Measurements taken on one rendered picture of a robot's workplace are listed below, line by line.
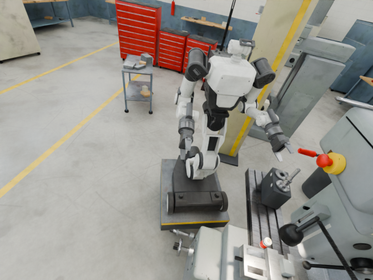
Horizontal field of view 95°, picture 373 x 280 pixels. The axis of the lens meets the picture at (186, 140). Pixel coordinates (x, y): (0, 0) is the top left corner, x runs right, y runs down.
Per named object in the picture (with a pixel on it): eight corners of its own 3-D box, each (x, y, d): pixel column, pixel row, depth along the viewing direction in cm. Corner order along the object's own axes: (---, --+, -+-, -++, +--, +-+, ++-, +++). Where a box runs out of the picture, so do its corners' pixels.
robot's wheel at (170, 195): (166, 198, 178) (167, 188, 164) (171, 198, 179) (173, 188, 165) (166, 217, 164) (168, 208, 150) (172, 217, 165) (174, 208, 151)
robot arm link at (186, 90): (174, 94, 126) (181, 69, 107) (191, 98, 129) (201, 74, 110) (173, 106, 120) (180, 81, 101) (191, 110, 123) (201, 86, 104)
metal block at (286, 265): (278, 274, 89) (285, 272, 85) (276, 261, 93) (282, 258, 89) (288, 277, 88) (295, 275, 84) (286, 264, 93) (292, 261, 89)
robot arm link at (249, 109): (250, 121, 117) (237, 113, 134) (263, 120, 119) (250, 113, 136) (252, 105, 113) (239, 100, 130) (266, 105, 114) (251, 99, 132)
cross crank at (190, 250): (170, 256, 124) (172, 252, 116) (175, 239, 133) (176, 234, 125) (191, 263, 123) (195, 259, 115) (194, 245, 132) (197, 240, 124)
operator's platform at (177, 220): (160, 176, 242) (161, 158, 215) (206, 176, 254) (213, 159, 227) (159, 238, 186) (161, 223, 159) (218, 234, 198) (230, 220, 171)
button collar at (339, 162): (326, 176, 48) (342, 163, 44) (318, 161, 53) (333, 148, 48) (333, 179, 48) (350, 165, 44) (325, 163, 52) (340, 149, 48)
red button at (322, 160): (316, 169, 48) (326, 160, 46) (312, 159, 51) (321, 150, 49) (328, 172, 48) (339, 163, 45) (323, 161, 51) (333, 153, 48)
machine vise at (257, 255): (239, 278, 92) (247, 274, 84) (238, 246, 103) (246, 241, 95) (304, 297, 90) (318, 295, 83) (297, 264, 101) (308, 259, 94)
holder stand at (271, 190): (260, 203, 127) (274, 189, 113) (261, 180, 143) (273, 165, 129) (277, 210, 125) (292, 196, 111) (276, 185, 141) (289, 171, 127)
